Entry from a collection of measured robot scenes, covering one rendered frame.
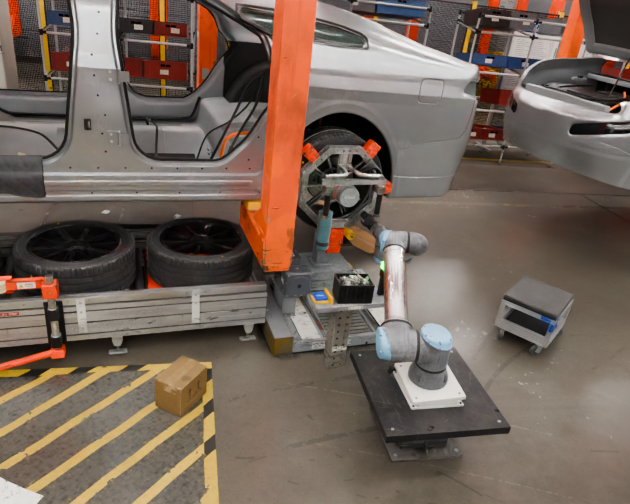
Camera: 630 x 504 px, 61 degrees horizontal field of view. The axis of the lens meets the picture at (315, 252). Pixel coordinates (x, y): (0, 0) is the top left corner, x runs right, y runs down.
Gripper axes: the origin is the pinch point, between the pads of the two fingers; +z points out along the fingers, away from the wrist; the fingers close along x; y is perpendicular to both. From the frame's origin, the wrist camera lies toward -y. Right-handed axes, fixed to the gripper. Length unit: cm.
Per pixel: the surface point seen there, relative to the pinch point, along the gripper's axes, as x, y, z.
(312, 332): -72, 7, -50
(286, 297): -71, -13, -32
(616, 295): 114, 203, -32
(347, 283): -33, -23, -75
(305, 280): -54, -15, -34
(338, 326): -54, -5, -76
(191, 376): -120, -55, -90
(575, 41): 323, 165, 224
